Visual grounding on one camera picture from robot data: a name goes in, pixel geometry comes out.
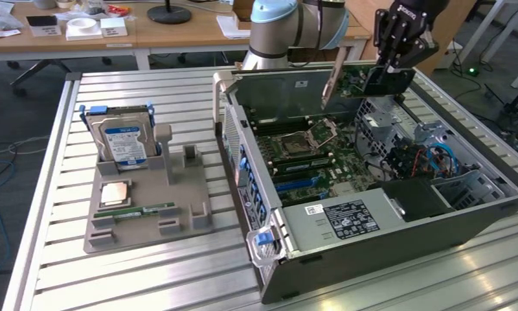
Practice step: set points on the wooden desk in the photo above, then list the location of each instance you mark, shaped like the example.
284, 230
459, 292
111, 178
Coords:
35, 43

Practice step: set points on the beige tape roll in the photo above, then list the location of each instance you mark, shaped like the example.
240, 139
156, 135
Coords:
64, 3

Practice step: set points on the white electrical box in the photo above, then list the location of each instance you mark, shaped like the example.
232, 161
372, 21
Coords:
456, 58

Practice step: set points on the metal socket cover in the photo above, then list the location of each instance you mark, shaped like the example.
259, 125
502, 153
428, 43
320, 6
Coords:
324, 129

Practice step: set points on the clear plastic bag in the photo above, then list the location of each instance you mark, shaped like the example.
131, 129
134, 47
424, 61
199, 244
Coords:
1, 16

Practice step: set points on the grey parts rack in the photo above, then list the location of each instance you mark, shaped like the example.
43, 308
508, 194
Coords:
155, 191

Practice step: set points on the stack of white papers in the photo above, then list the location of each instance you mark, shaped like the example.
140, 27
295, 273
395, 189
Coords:
234, 29

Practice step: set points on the white box with black top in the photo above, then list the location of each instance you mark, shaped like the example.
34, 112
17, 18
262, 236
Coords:
44, 26

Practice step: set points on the black adapter with green light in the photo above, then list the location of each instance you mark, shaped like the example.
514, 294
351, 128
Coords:
472, 70

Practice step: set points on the black office chair base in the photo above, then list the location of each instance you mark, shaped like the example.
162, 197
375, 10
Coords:
39, 68

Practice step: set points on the black air shroud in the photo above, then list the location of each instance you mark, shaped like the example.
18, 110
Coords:
415, 197

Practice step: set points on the metal disk bay cage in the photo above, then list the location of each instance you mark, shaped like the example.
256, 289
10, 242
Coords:
380, 123

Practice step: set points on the red small parts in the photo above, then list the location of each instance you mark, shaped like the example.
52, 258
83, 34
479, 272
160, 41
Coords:
118, 10

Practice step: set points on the plain white box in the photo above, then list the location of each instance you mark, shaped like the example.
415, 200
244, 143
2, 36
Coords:
114, 27

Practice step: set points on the small metal disk bay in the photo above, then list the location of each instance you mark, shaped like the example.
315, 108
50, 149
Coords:
471, 181

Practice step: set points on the graphics card with metal bracket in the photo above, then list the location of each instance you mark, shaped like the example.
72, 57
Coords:
384, 84

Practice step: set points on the brown cardboard box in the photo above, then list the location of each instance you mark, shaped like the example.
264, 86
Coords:
242, 9

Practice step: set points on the grey cup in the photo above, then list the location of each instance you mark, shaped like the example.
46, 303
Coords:
46, 4

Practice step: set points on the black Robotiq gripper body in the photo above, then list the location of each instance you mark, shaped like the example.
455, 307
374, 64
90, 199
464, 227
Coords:
415, 22

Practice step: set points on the black round lamp base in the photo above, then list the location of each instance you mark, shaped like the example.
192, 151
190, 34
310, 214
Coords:
168, 14

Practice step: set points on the green RAM stick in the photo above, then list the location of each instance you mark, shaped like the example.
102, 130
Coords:
134, 211

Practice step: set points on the CPU socket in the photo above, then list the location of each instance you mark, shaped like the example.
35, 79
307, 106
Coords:
295, 144

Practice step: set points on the white boxes on desk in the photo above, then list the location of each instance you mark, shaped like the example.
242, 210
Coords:
84, 27

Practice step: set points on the grey power supply with label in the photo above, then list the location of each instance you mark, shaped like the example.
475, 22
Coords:
311, 226

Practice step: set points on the open grey PC case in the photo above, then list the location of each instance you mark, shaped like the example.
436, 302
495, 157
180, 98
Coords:
371, 259

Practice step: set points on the white card with red print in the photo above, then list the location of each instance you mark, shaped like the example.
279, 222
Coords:
5, 33

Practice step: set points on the hard disk with blue rails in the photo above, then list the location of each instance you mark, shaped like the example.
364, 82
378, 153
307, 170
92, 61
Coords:
123, 142

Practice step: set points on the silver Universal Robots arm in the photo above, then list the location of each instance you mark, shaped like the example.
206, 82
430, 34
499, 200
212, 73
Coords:
272, 35

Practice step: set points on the CPU with copper-toned lid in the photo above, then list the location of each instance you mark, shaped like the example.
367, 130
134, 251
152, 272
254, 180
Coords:
115, 193

